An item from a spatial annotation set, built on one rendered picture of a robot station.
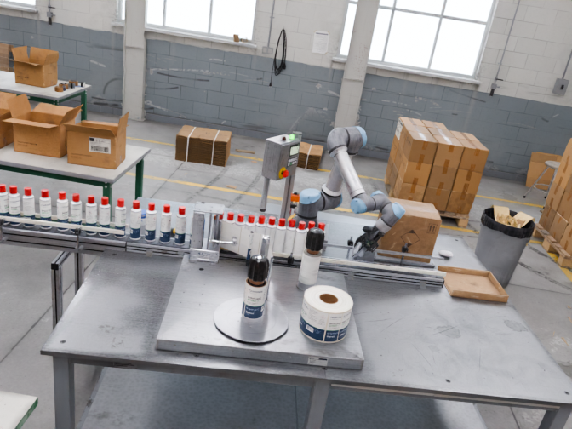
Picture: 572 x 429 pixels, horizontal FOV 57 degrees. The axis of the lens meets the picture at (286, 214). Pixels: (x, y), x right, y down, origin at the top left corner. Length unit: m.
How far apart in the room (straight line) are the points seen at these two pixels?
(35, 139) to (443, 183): 4.02
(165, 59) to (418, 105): 3.76
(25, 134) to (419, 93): 5.48
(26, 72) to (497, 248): 5.09
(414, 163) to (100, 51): 4.96
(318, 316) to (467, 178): 4.12
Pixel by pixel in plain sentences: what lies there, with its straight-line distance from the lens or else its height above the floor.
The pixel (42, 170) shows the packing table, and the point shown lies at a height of 0.76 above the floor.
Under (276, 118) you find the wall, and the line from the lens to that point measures 8.00.
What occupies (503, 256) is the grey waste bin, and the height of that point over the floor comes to 0.33.
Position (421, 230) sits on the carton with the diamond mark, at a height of 1.04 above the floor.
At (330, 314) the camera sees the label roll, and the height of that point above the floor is 1.02.
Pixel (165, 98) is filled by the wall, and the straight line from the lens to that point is 8.29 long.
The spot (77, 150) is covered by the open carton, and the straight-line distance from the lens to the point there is 4.02.
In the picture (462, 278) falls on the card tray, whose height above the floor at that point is 0.83.
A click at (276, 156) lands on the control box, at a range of 2.52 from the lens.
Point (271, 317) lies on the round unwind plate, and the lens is 2.22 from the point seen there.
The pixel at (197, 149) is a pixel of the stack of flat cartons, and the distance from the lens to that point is 6.64.
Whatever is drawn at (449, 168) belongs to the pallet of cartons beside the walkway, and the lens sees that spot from 5.93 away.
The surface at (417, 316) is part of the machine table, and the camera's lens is 2.59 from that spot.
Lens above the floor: 2.15
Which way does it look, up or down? 23 degrees down
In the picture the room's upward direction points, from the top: 9 degrees clockwise
